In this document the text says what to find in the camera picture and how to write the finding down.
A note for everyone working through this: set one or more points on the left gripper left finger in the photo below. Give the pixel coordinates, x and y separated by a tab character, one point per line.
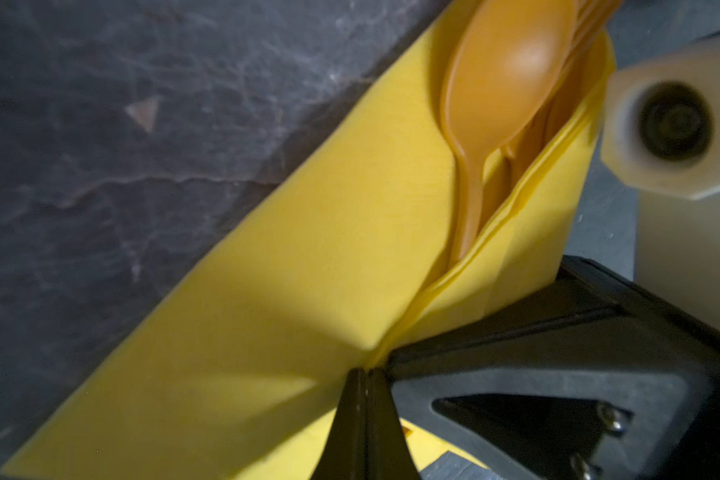
344	454

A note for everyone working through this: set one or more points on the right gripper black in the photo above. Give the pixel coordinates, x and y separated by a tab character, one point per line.
591	377

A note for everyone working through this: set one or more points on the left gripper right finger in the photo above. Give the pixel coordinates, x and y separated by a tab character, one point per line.
388	456

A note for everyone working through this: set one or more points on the orange plastic fork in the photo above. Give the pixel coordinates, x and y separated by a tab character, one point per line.
523	148

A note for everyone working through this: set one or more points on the orange plastic spoon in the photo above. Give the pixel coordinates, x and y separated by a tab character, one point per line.
502	69

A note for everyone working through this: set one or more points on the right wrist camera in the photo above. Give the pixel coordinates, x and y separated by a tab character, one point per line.
662	138

